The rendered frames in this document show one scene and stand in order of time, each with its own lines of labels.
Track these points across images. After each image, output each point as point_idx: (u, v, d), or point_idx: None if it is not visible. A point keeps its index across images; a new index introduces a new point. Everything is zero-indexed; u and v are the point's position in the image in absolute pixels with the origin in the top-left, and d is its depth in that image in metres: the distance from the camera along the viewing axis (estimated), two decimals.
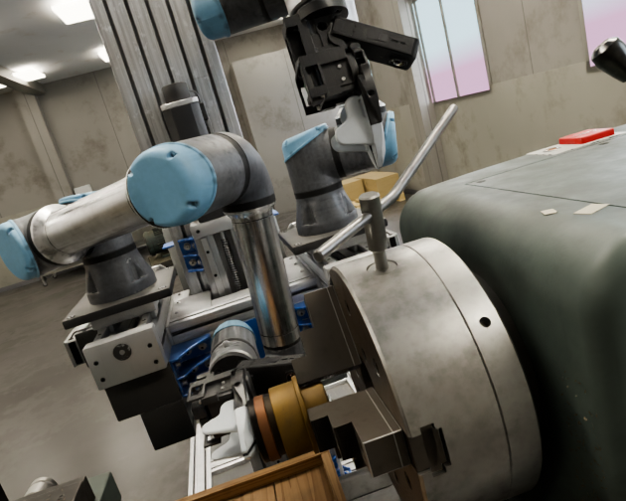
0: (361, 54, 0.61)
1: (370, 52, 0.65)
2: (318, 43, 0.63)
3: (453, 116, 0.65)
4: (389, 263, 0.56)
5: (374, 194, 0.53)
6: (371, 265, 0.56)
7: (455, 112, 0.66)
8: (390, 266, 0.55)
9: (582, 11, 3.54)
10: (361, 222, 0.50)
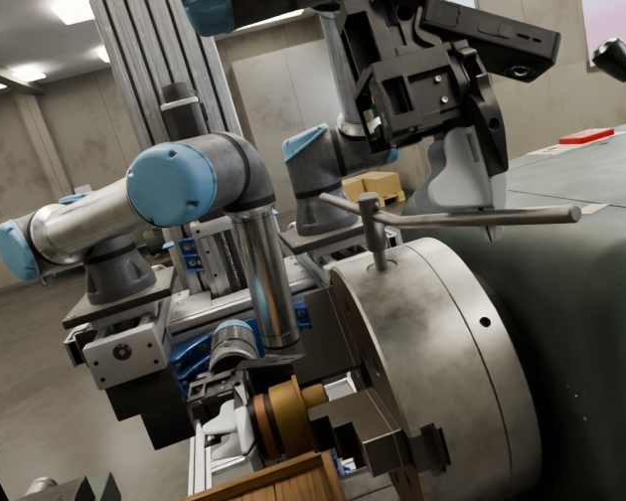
0: (473, 59, 0.37)
1: (478, 55, 0.40)
2: (398, 40, 0.39)
3: (547, 222, 0.33)
4: (386, 271, 0.54)
5: (375, 200, 0.51)
6: (392, 262, 0.56)
7: (558, 221, 0.32)
8: (379, 271, 0.55)
9: (582, 11, 3.54)
10: (351, 207, 0.55)
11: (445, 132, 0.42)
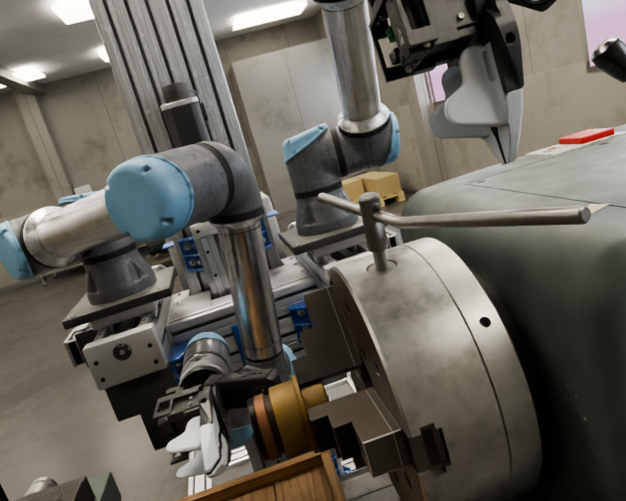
0: None
1: None
2: None
3: (555, 223, 0.33)
4: (386, 271, 0.54)
5: (376, 200, 0.51)
6: (392, 262, 0.56)
7: (568, 222, 0.32)
8: (379, 271, 0.55)
9: (582, 11, 3.54)
10: (351, 207, 0.55)
11: None
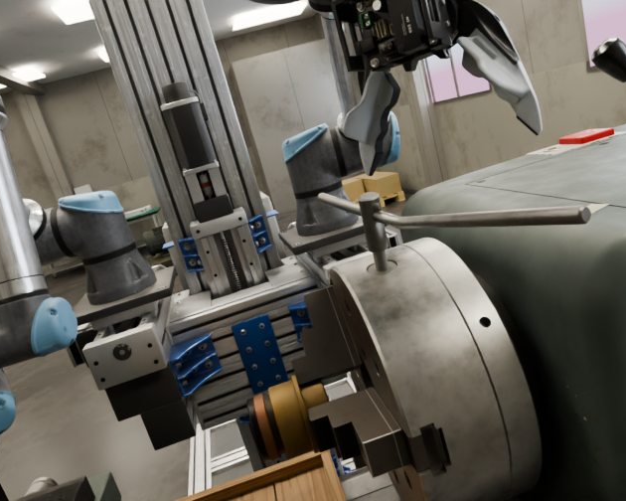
0: None
1: None
2: None
3: (555, 223, 0.33)
4: (386, 271, 0.54)
5: (376, 200, 0.51)
6: (392, 262, 0.56)
7: (568, 222, 0.32)
8: (379, 271, 0.55)
9: (582, 11, 3.54)
10: (351, 207, 0.55)
11: None
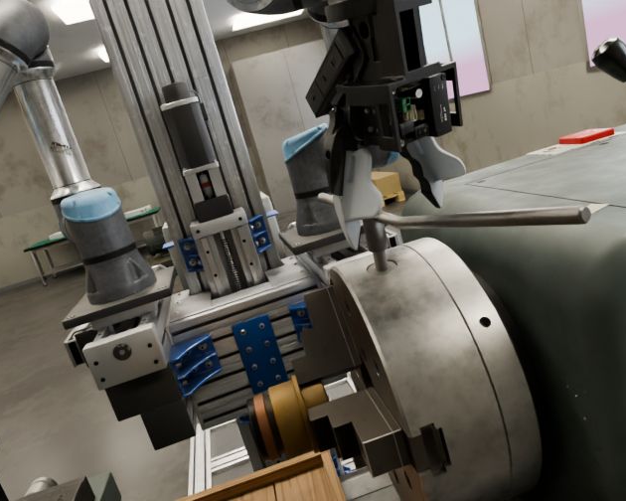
0: None
1: None
2: None
3: (555, 223, 0.33)
4: (386, 271, 0.54)
5: None
6: (392, 262, 0.56)
7: (568, 222, 0.32)
8: (379, 271, 0.55)
9: (582, 11, 3.54)
10: None
11: (356, 141, 0.44)
